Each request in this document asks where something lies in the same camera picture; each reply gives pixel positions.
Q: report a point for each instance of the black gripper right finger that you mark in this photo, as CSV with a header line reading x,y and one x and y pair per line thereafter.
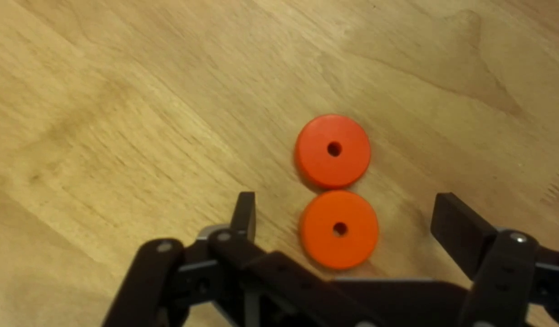
x,y
508,273

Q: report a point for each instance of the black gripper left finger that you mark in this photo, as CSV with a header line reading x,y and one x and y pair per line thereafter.
x,y
230,278

